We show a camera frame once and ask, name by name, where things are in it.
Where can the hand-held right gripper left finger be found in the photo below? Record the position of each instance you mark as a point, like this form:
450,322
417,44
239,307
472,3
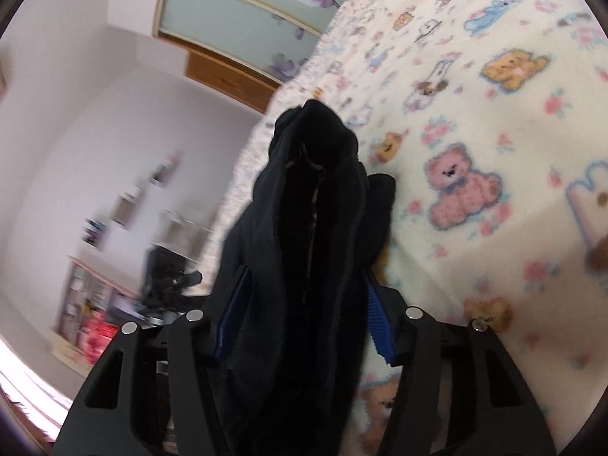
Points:
232,313

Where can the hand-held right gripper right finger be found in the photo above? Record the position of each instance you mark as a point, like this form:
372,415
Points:
380,323

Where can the black pants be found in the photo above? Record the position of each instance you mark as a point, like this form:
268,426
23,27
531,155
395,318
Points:
304,247

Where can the black chair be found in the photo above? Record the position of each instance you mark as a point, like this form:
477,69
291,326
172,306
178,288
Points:
166,275

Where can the bookshelf with colourful items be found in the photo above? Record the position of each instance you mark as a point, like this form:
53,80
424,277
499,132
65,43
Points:
90,313

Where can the animal print blanket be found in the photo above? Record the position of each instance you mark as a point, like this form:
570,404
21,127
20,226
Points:
475,118

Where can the floral glass door wardrobe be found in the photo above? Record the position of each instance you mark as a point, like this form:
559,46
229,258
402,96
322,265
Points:
228,14

